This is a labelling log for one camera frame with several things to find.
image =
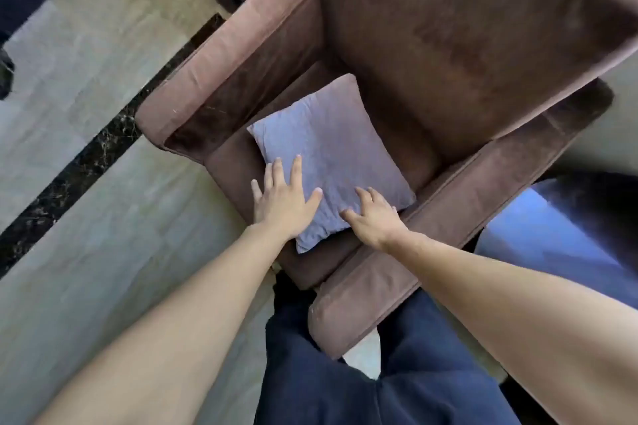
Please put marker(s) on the person's left hand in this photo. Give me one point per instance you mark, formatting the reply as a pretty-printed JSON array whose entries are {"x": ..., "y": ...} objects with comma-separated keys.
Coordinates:
[{"x": 284, "y": 205}]

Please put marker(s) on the person's right hand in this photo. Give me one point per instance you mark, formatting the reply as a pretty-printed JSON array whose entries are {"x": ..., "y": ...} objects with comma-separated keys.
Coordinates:
[{"x": 379, "y": 225}]

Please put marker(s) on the person's right thumb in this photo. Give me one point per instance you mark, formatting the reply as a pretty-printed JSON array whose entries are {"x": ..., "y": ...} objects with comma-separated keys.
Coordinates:
[{"x": 350, "y": 218}]

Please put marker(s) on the purple square cushion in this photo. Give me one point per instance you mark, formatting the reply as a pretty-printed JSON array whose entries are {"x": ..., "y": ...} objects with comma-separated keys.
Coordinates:
[{"x": 334, "y": 141}]

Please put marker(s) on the person's right forearm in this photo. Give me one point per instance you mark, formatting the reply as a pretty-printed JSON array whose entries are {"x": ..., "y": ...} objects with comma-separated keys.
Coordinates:
[{"x": 523, "y": 320}]

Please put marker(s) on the brown fabric armchair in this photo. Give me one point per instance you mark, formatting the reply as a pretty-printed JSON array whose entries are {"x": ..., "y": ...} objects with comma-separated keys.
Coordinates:
[{"x": 448, "y": 41}]

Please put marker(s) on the dark shoe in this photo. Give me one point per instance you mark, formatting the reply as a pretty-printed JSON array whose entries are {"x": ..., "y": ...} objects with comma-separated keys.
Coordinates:
[{"x": 6, "y": 73}]

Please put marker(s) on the person's left little finger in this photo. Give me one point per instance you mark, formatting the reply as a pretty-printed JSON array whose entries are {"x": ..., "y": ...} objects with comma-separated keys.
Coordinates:
[{"x": 256, "y": 190}]

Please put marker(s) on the person's left forearm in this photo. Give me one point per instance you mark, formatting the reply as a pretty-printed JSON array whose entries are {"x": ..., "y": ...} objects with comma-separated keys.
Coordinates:
[{"x": 174, "y": 335}]

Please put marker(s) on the person's left thumb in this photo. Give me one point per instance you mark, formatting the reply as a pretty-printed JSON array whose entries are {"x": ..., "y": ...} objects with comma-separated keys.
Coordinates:
[{"x": 313, "y": 197}]

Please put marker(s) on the person's right middle finger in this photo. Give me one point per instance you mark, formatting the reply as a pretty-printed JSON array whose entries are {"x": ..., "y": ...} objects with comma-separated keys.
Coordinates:
[{"x": 381, "y": 196}]

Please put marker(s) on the person's navy trousers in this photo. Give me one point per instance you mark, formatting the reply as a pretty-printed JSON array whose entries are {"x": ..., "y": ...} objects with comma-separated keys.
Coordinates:
[{"x": 428, "y": 380}]

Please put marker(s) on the person's left middle finger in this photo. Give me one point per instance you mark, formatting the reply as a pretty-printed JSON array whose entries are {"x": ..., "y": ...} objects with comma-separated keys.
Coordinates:
[{"x": 279, "y": 173}]

